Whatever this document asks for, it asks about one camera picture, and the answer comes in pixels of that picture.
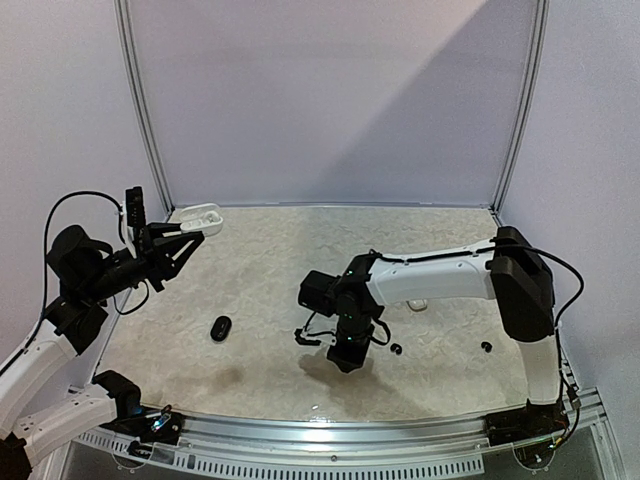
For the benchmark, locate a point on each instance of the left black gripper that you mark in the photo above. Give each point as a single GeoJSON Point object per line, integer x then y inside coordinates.
{"type": "Point", "coordinates": [155, 254]}

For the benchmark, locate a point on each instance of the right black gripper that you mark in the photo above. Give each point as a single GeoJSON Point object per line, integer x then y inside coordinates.
{"type": "Point", "coordinates": [347, 358]}

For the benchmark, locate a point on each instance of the small white oval case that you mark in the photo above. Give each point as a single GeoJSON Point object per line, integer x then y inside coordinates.
{"type": "Point", "coordinates": [205, 218]}

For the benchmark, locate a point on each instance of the white earbud charging case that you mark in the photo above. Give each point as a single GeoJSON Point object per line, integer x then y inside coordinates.
{"type": "Point", "coordinates": [417, 305]}

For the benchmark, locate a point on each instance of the black oval charging case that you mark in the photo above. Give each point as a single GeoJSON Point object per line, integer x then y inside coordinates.
{"type": "Point", "coordinates": [220, 329]}

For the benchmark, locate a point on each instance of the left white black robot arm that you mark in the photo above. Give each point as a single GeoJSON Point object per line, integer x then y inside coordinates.
{"type": "Point", "coordinates": [89, 272]}

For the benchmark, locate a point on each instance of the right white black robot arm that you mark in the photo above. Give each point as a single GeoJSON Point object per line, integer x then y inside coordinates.
{"type": "Point", "coordinates": [504, 268]}

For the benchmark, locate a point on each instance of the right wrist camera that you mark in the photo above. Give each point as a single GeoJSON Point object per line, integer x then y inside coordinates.
{"type": "Point", "coordinates": [305, 338]}

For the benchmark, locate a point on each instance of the aluminium front rail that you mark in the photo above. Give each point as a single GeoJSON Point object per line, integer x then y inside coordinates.
{"type": "Point", "coordinates": [214, 447]}

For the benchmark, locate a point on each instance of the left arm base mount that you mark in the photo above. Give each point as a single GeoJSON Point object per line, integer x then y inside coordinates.
{"type": "Point", "coordinates": [146, 424]}

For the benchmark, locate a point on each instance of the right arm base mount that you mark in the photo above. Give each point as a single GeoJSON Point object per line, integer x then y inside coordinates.
{"type": "Point", "coordinates": [528, 422]}

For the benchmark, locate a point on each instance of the left aluminium frame post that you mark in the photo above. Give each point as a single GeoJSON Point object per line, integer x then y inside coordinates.
{"type": "Point", "coordinates": [133, 70]}

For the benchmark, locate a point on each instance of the aluminium frame post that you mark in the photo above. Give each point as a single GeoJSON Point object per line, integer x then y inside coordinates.
{"type": "Point", "coordinates": [133, 70]}
{"type": "Point", "coordinates": [525, 101]}

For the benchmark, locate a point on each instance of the right aluminium frame post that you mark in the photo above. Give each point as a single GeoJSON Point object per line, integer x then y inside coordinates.
{"type": "Point", "coordinates": [525, 101]}

